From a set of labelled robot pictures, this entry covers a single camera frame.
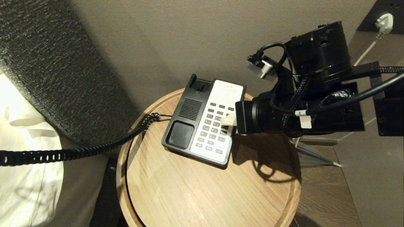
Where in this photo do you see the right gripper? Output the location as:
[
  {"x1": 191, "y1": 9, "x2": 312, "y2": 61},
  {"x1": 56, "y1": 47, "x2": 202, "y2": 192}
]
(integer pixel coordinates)
[{"x1": 220, "y1": 83, "x2": 366, "y2": 138}]

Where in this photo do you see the black and white desk phone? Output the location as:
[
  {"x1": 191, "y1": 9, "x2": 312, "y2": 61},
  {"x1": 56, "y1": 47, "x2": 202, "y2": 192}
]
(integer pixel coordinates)
[{"x1": 161, "y1": 73, "x2": 247, "y2": 170}]

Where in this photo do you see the round wooden side table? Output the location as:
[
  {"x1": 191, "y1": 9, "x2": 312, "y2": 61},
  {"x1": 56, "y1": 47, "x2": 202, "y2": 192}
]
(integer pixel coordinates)
[{"x1": 116, "y1": 88, "x2": 302, "y2": 227}]

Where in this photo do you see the beige bed sheet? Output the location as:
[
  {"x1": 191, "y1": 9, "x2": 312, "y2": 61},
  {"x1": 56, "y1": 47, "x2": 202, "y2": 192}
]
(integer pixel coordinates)
[{"x1": 44, "y1": 136, "x2": 110, "y2": 227}]

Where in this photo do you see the white power plug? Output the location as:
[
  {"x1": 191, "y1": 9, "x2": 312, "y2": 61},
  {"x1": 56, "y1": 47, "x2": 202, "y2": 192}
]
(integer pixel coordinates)
[{"x1": 375, "y1": 13, "x2": 394, "y2": 36}]

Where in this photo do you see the grey fabric headboard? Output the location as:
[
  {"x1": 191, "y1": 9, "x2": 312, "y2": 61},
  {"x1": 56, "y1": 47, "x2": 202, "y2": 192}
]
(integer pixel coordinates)
[{"x1": 0, "y1": 0, "x2": 142, "y2": 155}]

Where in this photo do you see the white pillow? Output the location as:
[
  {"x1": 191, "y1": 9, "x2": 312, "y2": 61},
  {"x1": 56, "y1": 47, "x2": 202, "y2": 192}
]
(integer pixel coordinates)
[{"x1": 0, "y1": 74, "x2": 65, "y2": 227}]

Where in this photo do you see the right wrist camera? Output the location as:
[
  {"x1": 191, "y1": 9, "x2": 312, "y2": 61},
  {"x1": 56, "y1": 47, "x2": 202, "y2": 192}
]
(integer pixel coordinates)
[{"x1": 247, "y1": 54, "x2": 286, "y2": 82}]

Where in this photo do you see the black cable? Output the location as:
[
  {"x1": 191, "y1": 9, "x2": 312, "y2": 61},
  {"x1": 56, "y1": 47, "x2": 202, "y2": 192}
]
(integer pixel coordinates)
[{"x1": 269, "y1": 71, "x2": 404, "y2": 116}]

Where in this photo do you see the white power cable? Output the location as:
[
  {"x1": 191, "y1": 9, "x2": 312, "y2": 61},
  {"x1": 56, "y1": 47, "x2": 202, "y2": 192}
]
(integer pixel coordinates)
[{"x1": 353, "y1": 32, "x2": 383, "y2": 67}]

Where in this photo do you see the black coiled phone cord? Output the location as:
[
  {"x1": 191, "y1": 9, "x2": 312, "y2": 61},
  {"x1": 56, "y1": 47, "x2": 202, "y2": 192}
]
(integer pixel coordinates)
[{"x1": 0, "y1": 113, "x2": 172, "y2": 167}]

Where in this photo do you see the black wall socket panel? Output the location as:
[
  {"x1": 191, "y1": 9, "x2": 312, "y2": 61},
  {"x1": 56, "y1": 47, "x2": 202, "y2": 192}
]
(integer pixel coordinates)
[{"x1": 358, "y1": 0, "x2": 404, "y2": 32}]

